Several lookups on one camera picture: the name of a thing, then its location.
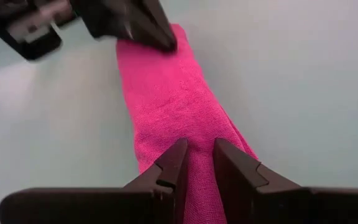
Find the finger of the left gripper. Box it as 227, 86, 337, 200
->
69, 0, 134, 40
126, 0, 179, 54

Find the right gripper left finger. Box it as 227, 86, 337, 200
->
0, 138, 189, 224

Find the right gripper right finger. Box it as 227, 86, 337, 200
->
213, 138, 358, 224

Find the pink cloth towel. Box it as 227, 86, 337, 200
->
116, 23, 260, 224

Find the green table mat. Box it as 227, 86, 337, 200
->
0, 0, 358, 224

